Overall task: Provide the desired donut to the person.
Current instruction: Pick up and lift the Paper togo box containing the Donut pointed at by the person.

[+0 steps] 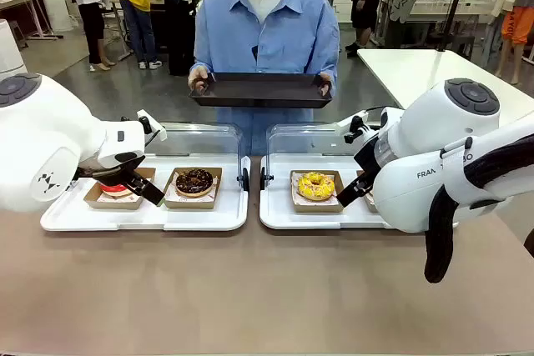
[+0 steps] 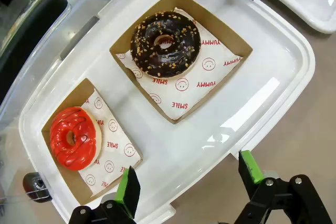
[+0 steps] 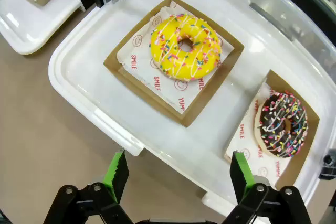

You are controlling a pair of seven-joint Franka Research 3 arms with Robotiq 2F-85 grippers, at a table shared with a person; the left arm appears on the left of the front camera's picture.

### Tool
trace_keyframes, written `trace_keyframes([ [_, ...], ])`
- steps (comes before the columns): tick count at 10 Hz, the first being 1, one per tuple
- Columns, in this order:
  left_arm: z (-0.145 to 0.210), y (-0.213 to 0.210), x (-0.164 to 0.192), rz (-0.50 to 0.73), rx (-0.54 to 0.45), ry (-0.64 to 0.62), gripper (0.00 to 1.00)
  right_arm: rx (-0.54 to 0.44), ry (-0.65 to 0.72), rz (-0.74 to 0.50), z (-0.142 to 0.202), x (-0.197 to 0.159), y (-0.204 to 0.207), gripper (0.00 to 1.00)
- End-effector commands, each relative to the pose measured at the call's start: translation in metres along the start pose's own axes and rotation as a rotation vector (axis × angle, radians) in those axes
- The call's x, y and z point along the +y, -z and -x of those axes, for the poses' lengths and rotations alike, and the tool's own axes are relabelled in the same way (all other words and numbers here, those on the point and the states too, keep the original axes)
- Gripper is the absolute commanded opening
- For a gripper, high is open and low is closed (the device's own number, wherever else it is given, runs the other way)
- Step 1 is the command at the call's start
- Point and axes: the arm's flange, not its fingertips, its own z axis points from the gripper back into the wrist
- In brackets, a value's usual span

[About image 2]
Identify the red glazed donut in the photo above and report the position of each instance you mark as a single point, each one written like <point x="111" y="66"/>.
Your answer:
<point x="60" y="134"/>

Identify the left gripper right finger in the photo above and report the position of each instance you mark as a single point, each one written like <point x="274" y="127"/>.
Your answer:
<point x="262" y="200"/>

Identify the chocolate donut with nut bits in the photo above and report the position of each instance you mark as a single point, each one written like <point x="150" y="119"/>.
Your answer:
<point x="141" y="51"/>

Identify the white display case tray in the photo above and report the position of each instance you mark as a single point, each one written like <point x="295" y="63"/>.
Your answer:
<point x="197" y="155"/>
<point x="302" y="11"/>

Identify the black lid hinge knob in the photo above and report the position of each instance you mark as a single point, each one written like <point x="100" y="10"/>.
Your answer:
<point x="30" y="184"/>

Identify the white printed paper liner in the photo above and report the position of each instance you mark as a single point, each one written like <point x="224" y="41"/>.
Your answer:
<point x="204" y="98"/>
<point x="118" y="142"/>

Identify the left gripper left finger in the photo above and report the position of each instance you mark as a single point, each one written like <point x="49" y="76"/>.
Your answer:
<point x="126" y="195"/>

